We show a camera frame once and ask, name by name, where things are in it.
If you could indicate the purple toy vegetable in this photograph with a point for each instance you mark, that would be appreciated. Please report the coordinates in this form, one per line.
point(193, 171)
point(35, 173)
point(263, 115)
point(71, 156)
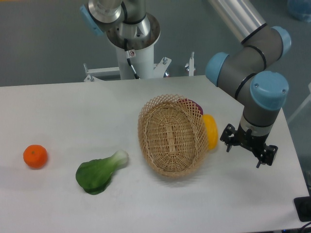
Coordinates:
point(196, 104)

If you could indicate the black device at edge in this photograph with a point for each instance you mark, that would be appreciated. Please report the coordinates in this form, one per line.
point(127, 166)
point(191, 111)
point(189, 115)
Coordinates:
point(303, 208)

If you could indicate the green bok choy vegetable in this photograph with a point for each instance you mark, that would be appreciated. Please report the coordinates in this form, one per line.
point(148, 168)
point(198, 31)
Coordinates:
point(95, 176)

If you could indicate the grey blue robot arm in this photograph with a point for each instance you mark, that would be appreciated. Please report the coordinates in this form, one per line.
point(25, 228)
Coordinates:
point(244, 76)

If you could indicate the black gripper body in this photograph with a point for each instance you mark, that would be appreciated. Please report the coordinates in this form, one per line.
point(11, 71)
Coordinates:
point(251, 142)

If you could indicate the woven wicker basket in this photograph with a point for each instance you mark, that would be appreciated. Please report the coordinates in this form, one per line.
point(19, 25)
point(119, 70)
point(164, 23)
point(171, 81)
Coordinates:
point(172, 135)

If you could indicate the blue object top right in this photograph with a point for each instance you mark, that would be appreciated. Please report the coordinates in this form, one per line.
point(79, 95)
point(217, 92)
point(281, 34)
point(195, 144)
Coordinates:
point(300, 9)

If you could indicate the orange tangerine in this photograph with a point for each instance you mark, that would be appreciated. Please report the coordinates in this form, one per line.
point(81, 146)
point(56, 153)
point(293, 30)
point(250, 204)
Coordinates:
point(35, 156)

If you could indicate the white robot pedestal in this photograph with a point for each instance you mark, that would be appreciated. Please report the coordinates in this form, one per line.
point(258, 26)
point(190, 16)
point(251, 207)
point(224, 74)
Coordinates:
point(132, 64)

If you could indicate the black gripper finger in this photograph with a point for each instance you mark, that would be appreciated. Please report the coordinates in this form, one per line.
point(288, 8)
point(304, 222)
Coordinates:
point(229, 137)
point(266, 155)

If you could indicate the yellow toy fruit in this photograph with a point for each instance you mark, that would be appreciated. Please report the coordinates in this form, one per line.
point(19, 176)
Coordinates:
point(212, 131)

